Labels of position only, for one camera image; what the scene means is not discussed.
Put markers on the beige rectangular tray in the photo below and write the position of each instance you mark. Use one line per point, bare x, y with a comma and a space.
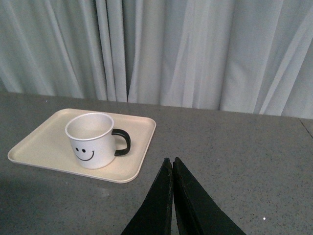
49, 147

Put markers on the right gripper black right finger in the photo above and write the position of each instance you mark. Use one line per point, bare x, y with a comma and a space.
196, 211

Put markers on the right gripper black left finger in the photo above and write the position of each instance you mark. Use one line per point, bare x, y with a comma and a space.
154, 217

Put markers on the white pleated curtain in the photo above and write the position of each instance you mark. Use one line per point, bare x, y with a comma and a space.
249, 56

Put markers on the white smiley mug black handle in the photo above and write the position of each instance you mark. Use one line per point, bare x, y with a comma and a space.
94, 140

